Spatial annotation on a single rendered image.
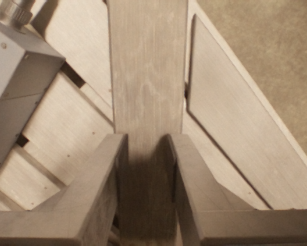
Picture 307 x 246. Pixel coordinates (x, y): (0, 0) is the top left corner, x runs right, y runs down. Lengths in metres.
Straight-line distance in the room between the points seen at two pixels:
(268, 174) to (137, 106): 0.31
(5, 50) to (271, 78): 0.56
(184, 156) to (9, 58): 0.24
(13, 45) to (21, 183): 0.31
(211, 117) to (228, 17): 0.28
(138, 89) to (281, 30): 0.44
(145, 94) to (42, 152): 0.29
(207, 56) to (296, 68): 0.34
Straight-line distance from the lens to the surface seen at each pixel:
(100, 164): 0.16
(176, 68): 0.26
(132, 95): 0.26
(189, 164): 0.16
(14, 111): 0.36
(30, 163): 0.47
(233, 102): 0.36
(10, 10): 0.34
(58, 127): 0.40
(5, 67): 0.29
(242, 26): 0.55
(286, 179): 0.48
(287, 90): 0.62
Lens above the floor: 0.49
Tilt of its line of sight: 75 degrees down
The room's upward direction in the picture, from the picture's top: 177 degrees clockwise
